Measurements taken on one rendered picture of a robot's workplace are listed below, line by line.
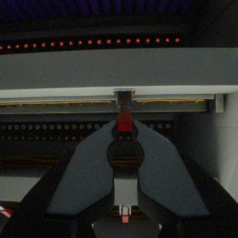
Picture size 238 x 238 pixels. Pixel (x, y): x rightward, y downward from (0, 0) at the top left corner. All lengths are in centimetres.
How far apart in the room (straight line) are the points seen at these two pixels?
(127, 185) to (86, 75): 18
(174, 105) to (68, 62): 17
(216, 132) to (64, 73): 26
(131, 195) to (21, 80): 23
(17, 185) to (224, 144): 36
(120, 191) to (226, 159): 18
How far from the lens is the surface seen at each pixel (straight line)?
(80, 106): 24
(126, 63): 17
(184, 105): 24
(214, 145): 29
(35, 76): 19
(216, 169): 29
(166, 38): 34
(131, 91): 16
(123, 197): 26
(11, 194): 33
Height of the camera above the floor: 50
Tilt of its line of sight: 21 degrees up
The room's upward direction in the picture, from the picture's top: 179 degrees clockwise
